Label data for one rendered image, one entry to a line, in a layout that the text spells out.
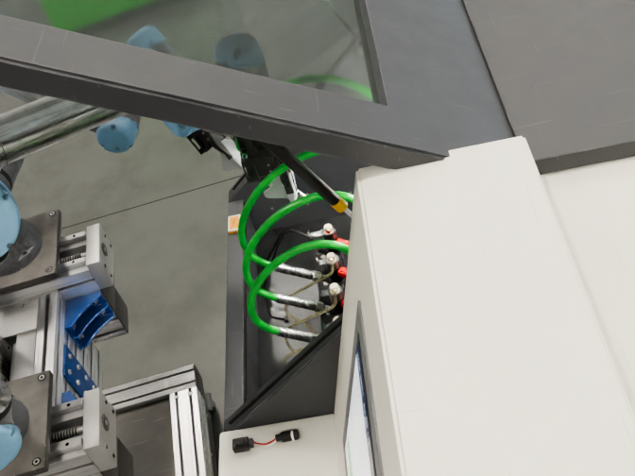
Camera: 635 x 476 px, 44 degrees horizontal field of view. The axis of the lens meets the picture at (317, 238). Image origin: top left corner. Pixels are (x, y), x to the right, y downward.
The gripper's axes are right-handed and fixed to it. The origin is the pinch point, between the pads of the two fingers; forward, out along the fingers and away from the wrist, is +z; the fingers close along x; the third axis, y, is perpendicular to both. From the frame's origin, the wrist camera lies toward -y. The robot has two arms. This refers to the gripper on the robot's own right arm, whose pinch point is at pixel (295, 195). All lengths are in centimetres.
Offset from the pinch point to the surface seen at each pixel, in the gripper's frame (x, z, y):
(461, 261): 54, -34, -25
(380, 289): 56, -34, -15
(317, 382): 34.8, 12.4, 0.6
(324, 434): 39.2, 22.7, 1.6
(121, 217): -142, 120, 100
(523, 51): 10, -29, -42
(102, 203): -154, 120, 110
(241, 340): 12.3, 25.6, 18.0
